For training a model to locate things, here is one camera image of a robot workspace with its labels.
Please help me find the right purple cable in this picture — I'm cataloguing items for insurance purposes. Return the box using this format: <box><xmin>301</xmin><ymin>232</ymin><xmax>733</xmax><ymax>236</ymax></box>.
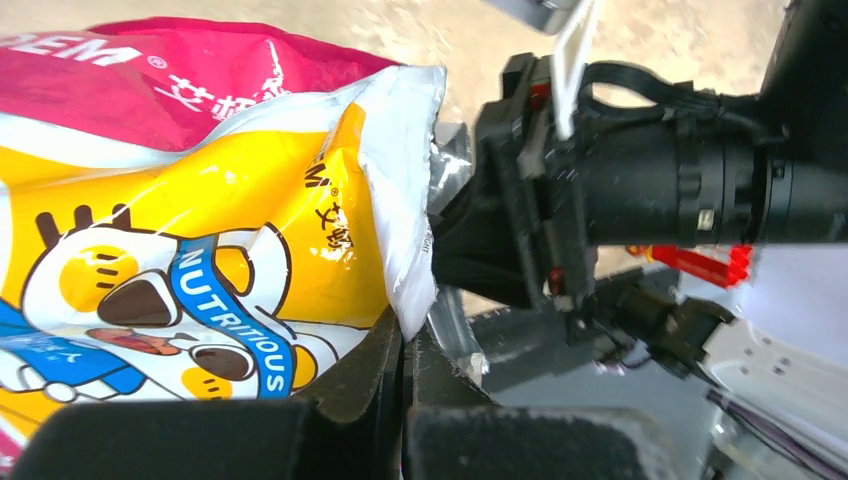
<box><xmin>705</xmin><ymin>387</ymin><xmax>848</xmax><ymax>480</ymax></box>

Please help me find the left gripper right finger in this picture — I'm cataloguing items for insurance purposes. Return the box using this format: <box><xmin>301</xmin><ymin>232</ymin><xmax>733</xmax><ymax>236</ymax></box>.
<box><xmin>404</xmin><ymin>328</ymin><xmax>670</xmax><ymax>479</ymax></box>

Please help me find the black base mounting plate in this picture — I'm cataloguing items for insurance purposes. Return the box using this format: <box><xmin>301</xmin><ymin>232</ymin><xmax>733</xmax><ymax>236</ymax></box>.
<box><xmin>470</xmin><ymin>307</ymin><xmax>639</xmax><ymax>394</ymax></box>

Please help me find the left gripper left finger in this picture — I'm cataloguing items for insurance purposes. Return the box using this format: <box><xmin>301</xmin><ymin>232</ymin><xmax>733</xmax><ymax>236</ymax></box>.
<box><xmin>11</xmin><ymin>310</ymin><xmax>403</xmax><ymax>479</ymax></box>

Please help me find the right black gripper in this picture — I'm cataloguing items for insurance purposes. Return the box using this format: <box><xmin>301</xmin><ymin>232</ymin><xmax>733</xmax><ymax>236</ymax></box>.
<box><xmin>432</xmin><ymin>53</ymin><xmax>594</xmax><ymax>332</ymax></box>

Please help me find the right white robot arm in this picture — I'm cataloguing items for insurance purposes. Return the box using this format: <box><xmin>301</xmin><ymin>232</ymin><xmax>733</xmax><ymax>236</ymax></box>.
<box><xmin>433</xmin><ymin>1</ymin><xmax>847</xmax><ymax>479</ymax></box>

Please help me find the red yellow toy block car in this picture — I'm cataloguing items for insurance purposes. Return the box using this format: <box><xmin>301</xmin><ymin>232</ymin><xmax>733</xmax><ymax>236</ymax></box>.
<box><xmin>625</xmin><ymin>245</ymin><xmax>754</xmax><ymax>289</ymax></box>

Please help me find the pet food bag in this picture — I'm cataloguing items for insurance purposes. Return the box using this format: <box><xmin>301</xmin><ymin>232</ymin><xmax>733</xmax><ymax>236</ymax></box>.
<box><xmin>1</xmin><ymin>17</ymin><xmax>447</xmax><ymax>472</ymax></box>

